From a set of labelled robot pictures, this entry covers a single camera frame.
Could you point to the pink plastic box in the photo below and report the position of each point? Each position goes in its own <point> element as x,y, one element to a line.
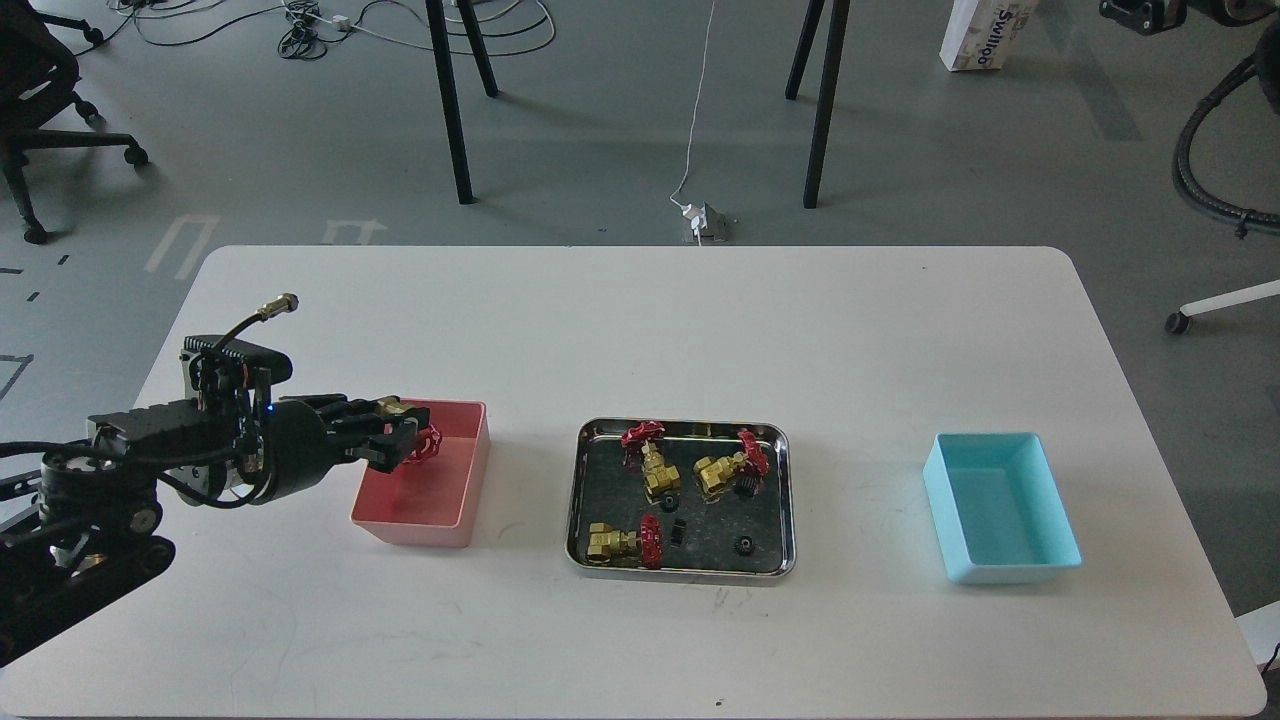
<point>433,502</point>

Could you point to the brass valve bottom left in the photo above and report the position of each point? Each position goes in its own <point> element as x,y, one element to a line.
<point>608,545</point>

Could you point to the brass valve top right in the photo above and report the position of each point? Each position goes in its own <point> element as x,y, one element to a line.
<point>715,475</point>

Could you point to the light blue plastic box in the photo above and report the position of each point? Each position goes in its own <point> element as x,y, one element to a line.
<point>997,510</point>

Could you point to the brass valve red handwheel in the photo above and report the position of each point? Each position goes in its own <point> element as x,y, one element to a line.
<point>430,438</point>

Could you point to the black table leg right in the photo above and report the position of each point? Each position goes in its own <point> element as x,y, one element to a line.
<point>838,17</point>

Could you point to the brass valve top middle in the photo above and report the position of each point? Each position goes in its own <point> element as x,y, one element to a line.
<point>640,443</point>

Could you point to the black table leg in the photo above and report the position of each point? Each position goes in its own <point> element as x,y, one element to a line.
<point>838,17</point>
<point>447,88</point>

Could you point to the black cable bundle floor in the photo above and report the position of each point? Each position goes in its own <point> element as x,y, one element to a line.
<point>515,28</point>

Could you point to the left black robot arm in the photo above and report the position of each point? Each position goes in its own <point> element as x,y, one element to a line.
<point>90,535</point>

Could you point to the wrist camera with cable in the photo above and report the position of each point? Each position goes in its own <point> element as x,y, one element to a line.
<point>221,371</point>

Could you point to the black office chair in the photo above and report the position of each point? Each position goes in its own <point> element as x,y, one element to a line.
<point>39,81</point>

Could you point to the small black gear centre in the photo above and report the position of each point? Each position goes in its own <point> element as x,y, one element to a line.
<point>678,533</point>

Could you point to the white chair base leg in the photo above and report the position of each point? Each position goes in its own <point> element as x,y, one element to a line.
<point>1179,322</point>

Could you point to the shiny metal tray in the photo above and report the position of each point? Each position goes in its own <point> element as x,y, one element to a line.
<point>608,488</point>

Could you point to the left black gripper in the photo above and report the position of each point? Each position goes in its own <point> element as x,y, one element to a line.
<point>309,435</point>

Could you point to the black table leg left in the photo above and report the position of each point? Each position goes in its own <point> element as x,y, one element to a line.
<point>447,88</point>

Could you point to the small black gear upper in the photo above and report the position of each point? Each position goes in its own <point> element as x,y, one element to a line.
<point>745,486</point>

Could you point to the white cardboard box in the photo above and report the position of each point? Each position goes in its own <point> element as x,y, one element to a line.
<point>980,34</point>

